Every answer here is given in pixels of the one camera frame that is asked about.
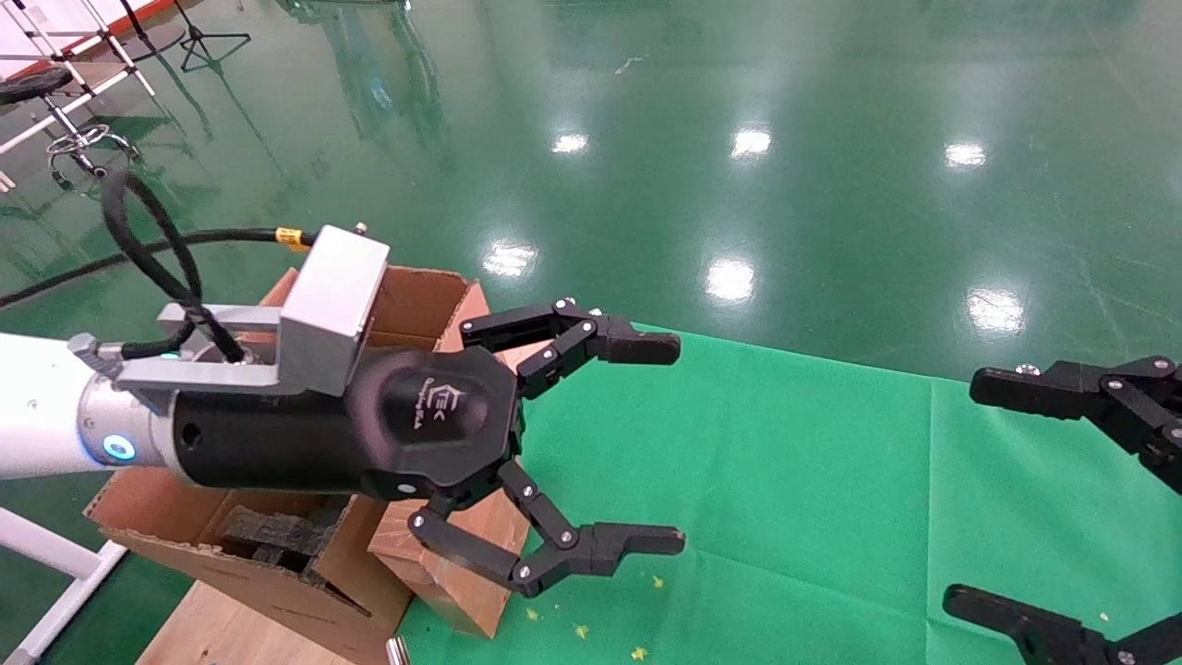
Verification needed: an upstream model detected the black round-base stand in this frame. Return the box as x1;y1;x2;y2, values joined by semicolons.
118;0;186;61

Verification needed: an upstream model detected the green table cloth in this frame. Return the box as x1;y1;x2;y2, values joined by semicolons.
397;319;1182;665

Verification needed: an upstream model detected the small brown cardboard box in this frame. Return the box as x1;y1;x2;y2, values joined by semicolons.
368;490;534;640

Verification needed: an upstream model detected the black seat chrome stool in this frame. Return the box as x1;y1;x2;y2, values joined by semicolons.
0;66;141;190

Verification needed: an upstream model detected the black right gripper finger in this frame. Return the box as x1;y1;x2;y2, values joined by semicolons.
943;584;1182;665
970;356;1182;495

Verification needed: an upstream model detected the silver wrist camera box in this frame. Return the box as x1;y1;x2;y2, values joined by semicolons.
115;222;391;417

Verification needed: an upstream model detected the large open cardboard carton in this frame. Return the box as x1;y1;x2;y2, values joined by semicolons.
83;266;518;665

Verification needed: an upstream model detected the black foam block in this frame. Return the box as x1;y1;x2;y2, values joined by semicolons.
222;503;352;574

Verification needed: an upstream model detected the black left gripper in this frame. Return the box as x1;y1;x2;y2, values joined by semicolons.
171;346;527;507

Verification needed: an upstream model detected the white pipe rack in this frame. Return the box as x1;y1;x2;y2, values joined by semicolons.
0;0;158;153

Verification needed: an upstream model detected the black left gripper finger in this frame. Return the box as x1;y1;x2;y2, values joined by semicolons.
460;297;681;400
408;460;686;599

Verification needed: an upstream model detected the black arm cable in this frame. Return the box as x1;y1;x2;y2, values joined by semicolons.
0;169;315;363

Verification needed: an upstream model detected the black tripod stand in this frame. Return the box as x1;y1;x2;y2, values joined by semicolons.
174;0;252;73

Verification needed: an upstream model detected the white pipe frame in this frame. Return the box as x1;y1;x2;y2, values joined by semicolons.
0;506;128;665

